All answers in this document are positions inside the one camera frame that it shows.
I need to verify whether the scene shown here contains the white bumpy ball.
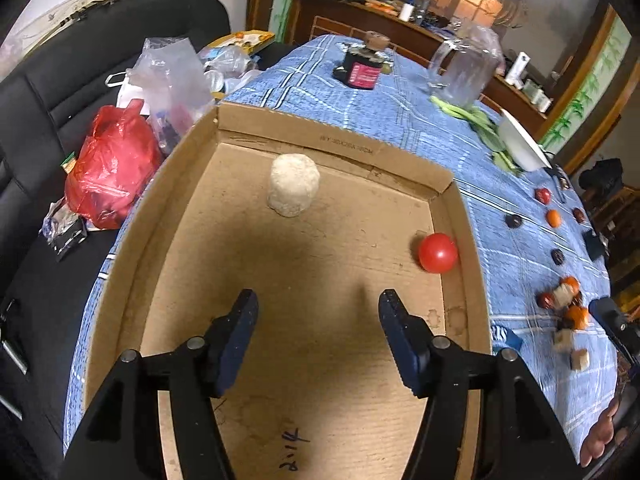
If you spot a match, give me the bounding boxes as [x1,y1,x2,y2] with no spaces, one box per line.
[267,153,321,218]

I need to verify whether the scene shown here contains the blue plaid tablecloth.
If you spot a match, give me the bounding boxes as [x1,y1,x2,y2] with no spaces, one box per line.
[62,34,626,480]

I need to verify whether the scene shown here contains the clear glass pitcher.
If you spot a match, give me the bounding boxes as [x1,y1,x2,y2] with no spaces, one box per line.
[426,25,503,109]

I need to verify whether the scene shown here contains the green leafy vegetables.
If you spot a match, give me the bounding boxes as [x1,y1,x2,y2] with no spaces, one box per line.
[431,95,523,176]

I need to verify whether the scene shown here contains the white bowl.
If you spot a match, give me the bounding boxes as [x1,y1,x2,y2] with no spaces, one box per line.
[498,108,553,172]

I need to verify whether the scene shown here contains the yellow printed box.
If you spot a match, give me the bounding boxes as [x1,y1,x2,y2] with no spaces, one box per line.
[220,30,276,53]

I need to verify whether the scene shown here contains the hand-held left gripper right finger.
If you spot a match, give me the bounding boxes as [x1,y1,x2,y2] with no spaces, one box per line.
[377,288,583,480]

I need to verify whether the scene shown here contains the person's right hand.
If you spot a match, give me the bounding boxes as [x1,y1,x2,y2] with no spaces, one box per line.
[580,397,628,467]

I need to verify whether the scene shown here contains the clear plastic bag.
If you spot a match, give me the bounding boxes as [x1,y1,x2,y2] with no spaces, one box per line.
[127,36,216,151]

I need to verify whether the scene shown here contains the red plastic bag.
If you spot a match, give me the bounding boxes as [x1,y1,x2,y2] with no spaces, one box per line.
[65,100,166,231]

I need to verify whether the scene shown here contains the white plastic bag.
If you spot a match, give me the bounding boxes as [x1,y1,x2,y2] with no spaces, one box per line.
[105,70,151,116]

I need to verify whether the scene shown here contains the white lotion bottle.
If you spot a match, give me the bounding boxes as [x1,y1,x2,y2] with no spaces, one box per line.
[505,51,531,86]

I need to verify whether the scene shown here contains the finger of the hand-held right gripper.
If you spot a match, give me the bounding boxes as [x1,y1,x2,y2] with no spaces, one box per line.
[583,229,608,262]
[588,296,640,366]

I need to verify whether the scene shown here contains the wooden cabinet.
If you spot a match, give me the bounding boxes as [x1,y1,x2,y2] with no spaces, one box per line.
[247,0,631,171]

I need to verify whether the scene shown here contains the dark jar with red label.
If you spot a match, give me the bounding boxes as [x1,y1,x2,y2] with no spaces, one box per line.
[332,31,394,92]

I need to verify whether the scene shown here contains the black snack packet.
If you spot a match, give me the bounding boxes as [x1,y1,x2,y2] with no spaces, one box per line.
[42,200,88,263]

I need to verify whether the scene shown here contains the dark coat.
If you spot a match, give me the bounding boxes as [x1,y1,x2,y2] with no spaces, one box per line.
[577,158,626,211]

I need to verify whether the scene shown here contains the red tomato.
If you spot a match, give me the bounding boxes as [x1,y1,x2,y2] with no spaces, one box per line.
[418,232,459,274]

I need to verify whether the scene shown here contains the black sofa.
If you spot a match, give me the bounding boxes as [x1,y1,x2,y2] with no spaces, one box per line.
[0,0,296,480]

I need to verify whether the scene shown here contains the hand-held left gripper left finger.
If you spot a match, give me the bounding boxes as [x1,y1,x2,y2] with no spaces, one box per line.
[60,288,261,480]

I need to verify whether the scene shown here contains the shallow cardboard box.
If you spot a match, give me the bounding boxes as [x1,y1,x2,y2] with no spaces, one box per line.
[82,101,493,480]

